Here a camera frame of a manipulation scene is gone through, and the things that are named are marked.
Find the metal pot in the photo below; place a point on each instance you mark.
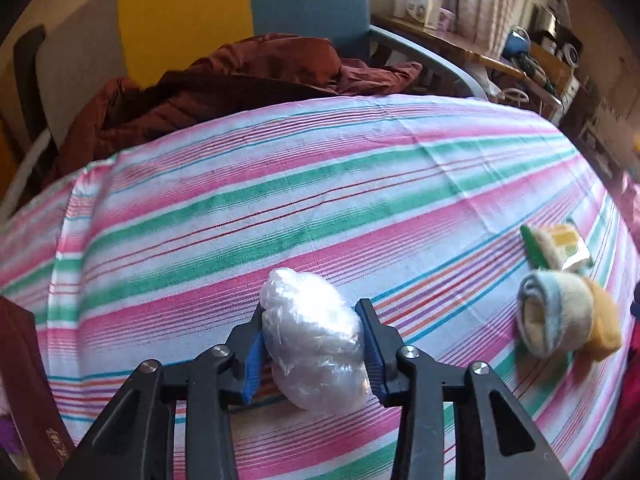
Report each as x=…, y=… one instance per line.
x=546, y=21

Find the maroon cloth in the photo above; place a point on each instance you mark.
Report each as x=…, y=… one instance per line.
x=225, y=80

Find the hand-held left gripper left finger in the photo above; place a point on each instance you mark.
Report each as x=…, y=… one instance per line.
x=252, y=360

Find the blue round object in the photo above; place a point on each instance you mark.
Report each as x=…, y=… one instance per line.
x=516, y=44

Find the small white carton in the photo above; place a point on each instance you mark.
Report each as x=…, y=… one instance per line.
x=403, y=6

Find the pink carton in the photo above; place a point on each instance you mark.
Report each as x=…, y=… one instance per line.
x=446, y=22

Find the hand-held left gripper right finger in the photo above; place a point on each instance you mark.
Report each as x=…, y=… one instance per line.
x=376, y=355

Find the yellow sock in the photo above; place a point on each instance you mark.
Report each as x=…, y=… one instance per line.
x=602, y=325

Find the white bundle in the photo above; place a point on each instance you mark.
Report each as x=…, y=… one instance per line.
x=310, y=340

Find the wooden side desk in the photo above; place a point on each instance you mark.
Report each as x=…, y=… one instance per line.
x=450, y=45

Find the gold lined gift box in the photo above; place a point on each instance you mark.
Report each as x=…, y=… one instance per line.
x=30, y=385

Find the cream blue rolled sock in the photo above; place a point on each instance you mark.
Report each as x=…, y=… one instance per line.
x=550, y=315

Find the grey bed frame rail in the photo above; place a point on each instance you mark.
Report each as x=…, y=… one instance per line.
x=430, y=55

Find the white bed rail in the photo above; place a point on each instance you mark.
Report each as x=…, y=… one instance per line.
x=25, y=165

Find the grey yellow blue headboard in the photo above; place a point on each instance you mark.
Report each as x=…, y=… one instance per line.
x=190, y=5

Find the striped bedsheet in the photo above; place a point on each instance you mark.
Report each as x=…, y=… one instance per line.
x=300, y=200

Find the green yellow packet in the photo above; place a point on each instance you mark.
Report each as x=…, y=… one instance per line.
x=560, y=245

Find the checked curtain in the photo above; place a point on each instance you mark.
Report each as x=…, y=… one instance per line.
x=492, y=5

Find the large white carton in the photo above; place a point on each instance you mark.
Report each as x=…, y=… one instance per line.
x=425, y=5

